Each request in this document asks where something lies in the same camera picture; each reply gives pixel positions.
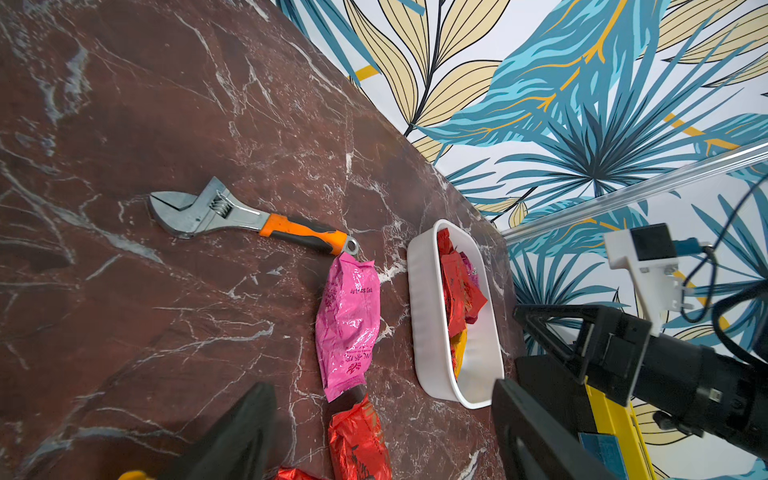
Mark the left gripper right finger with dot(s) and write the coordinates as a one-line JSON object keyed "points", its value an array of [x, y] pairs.
{"points": [[532, 444]]}

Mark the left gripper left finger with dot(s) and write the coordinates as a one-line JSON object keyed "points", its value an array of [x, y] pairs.
{"points": [[237, 446]]}

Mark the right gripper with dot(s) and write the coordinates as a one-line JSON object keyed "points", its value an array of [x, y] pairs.
{"points": [[696, 389]]}

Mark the small red tea bag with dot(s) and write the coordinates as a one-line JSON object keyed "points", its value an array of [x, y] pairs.
{"points": [[286, 473]]}

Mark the orange tea bag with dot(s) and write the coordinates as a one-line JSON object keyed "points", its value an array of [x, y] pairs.
{"points": [[135, 475], [458, 344]]}

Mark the wide red tea bag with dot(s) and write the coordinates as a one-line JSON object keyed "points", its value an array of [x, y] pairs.
{"points": [[357, 447]]}

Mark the pink tea bag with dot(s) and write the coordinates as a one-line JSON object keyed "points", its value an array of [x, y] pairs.
{"points": [[347, 324]]}

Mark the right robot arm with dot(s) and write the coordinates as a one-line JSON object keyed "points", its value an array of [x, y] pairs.
{"points": [[569, 331]]}

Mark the white storage box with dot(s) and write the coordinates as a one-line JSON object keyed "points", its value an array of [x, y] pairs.
{"points": [[482, 364]]}

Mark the yellow toolbox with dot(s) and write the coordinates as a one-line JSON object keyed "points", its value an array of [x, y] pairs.
{"points": [[605, 428]]}

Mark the orange handled adjustable wrench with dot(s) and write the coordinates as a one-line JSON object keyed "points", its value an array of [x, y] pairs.
{"points": [[186, 216]]}

